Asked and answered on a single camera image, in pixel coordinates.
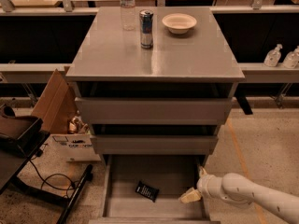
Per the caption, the silver blue energy drink can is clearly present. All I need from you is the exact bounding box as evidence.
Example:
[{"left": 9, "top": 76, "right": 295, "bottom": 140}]
[{"left": 139, "top": 9, "right": 153, "bottom": 49}]

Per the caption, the grey drawer cabinet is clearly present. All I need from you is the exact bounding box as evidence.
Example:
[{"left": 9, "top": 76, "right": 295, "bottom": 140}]
[{"left": 65, "top": 6, "right": 246, "bottom": 224}]

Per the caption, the grey open bottom drawer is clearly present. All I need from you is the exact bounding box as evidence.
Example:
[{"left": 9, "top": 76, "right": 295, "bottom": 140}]
[{"left": 89, "top": 155, "right": 220, "bottom": 224}]

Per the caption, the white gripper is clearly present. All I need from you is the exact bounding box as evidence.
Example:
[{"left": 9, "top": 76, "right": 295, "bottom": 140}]
[{"left": 179, "top": 166, "right": 222, "bottom": 203}]

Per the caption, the grey top drawer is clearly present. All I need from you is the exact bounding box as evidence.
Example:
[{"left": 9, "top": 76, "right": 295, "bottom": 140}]
[{"left": 76, "top": 98, "right": 232, "bottom": 125}]

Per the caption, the white printed box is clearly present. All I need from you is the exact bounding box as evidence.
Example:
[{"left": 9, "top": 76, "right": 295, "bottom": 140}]
[{"left": 50, "top": 134, "right": 101, "bottom": 161}]

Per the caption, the brown cardboard box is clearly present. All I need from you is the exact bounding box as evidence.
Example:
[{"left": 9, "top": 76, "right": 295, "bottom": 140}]
[{"left": 32, "top": 70, "right": 78, "bottom": 134}]

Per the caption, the black cable on floor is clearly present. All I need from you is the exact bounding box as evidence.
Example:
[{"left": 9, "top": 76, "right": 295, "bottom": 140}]
[{"left": 28, "top": 143, "right": 78, "bottom": 200}]

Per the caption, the black cart with tray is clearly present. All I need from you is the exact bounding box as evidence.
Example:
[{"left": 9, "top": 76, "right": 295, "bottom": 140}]
[{"left": 0, "top": 105, "right": 93, "bottom": 224}]

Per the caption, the grey middle drawer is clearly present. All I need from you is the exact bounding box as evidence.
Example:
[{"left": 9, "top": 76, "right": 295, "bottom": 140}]
[{"left": 91, "top": 135, "right": 218, "bottom": 155}]

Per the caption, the dark rxbar blueberry wrapper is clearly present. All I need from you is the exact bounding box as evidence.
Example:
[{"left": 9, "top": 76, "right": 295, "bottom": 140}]
[{"left": 135, "top": 181, "right": 159, "bottom": 202}]

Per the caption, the grey metal shelf rail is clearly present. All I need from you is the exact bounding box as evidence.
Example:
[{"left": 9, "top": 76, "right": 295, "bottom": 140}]
[{"left": 0, "top": 63, "right": 299, "bottom": 83}]

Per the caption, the clear plastic water bottle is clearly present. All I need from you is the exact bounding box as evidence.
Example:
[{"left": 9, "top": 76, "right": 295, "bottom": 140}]
[{"left": 120, "top": 0, "right": 135, "bottom": 31}]

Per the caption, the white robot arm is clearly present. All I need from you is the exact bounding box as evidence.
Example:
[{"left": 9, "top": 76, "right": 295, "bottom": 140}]
[{"left": 179, "top": 166, "right": 299, "bottom": 224}]

